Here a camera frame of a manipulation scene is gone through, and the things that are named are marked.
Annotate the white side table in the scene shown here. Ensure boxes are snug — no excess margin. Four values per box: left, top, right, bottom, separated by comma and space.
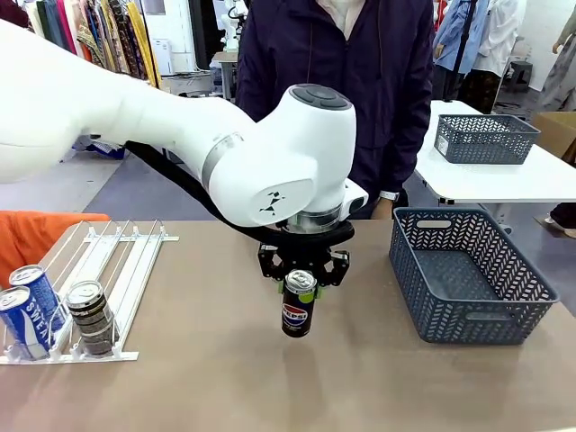
413, 99, 576, 206

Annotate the small grey plastic basket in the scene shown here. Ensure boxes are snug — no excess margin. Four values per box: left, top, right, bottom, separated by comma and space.
434, 113, 541, 166

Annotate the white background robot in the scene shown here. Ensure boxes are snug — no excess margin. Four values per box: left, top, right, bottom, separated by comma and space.
219, 0, 249, 51

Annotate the black sleeved arm cable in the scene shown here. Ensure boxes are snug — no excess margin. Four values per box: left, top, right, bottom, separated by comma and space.
125, 139, 356, 248

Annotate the large grey plastic basket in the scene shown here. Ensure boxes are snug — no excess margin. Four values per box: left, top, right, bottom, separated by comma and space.
389, 206, 561, 347

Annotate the white standing cabinet unit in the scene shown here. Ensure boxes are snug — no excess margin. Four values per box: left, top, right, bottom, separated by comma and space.
146, 0, 195, 77

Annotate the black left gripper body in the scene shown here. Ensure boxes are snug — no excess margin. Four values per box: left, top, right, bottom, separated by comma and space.
268, 242, 338, 272

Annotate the rack of colourful hanging fabrics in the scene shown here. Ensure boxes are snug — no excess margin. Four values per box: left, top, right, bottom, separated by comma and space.
26, 0, 162, 87

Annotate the blue Pocari Sweat can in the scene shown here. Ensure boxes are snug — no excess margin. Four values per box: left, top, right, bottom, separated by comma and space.
0, 285, 51, 361
8, 265, 68, 337

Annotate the white wire can dispenser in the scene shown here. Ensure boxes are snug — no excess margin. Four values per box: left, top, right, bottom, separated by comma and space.
0, 219, 180, 365

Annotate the cardboard box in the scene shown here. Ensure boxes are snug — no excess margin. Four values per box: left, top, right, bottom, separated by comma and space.
533, 111, 576, 166

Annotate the person's left hand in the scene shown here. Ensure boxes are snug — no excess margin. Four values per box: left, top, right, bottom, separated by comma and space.
373, 198, 399, 221

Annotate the person in dark purple jacket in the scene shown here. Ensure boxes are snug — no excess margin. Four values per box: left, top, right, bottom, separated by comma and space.
236, 0, 436, 221

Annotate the orange cloth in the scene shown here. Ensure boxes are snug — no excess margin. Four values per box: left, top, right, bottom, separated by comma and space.
0, 210, 112, 289

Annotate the person's left forearm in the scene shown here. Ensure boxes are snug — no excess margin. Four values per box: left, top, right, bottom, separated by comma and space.
376, 103, 436, 195

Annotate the black silver-banded Pepsi can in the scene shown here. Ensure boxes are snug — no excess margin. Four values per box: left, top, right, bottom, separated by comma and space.
65, 280, 121, 359

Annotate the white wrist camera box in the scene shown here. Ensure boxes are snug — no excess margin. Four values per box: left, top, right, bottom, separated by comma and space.
344, 179, 370, 218

